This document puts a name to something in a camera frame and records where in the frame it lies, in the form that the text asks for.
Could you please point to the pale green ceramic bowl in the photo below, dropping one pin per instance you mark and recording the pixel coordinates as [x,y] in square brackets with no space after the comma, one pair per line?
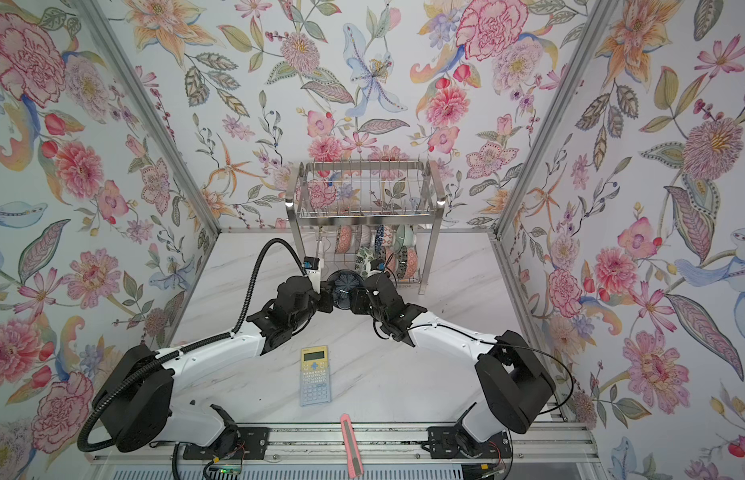
[405,237]

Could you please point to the yellow blue calculator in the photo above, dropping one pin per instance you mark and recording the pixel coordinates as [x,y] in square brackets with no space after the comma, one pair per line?
[315,376]

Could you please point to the pink utility knife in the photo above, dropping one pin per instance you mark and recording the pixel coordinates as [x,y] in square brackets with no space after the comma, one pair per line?
[353,460]

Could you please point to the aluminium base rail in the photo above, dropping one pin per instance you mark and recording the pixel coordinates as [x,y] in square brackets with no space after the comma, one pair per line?
[277,444]

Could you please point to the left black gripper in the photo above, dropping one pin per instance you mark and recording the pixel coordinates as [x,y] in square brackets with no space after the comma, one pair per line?
[327,304]

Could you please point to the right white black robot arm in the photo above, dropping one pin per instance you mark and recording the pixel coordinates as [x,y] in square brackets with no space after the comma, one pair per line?
[515,383]

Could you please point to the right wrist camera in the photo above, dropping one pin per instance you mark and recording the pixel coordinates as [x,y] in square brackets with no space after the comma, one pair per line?
[380,266]

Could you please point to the dark blue ceramic bowl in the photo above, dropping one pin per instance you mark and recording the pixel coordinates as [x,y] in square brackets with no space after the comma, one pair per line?
[342,283]

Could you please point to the blue patterned ceramic bowl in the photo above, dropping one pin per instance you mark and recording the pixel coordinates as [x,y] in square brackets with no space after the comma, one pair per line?
[384,237]

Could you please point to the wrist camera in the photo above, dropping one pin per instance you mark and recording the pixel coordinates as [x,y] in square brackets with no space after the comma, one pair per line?
[380,266]
[313,267]

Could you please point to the green leaf pattern bowl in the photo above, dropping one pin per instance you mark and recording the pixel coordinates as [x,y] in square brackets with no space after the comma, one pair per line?
[364,264]

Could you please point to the steel two-tier dish rack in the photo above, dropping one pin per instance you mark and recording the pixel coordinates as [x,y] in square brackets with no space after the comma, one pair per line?
[323,196]

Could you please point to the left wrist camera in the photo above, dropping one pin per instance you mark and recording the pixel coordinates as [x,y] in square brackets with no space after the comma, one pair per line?
[313,267]

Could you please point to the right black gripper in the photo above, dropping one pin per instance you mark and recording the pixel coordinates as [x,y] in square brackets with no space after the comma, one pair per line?
[357,302]

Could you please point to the purple striped bowl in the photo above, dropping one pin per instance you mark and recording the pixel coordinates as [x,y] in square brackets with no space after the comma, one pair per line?
[365,236]

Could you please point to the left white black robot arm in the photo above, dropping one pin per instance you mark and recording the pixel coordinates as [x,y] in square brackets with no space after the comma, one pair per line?
[141,402]

